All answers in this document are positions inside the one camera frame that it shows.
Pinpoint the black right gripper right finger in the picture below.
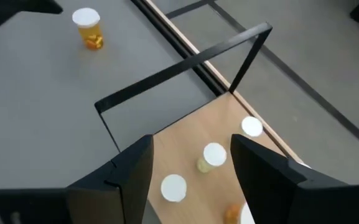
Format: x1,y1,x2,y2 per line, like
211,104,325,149
230,134,350,224

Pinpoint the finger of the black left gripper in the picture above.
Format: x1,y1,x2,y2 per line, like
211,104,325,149
0,0,63,34

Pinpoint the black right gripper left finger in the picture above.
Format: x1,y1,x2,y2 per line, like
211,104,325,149
67,134,154,224

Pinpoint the green pill bottle white cap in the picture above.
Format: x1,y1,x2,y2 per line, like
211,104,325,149
197,142,228,174
240,115,264,138
160,173,188,203

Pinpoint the wooden shelf board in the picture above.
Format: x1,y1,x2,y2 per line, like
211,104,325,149
146,91,298,224

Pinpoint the black aluminium table frame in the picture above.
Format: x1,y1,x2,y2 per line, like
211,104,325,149
130,0,230,97

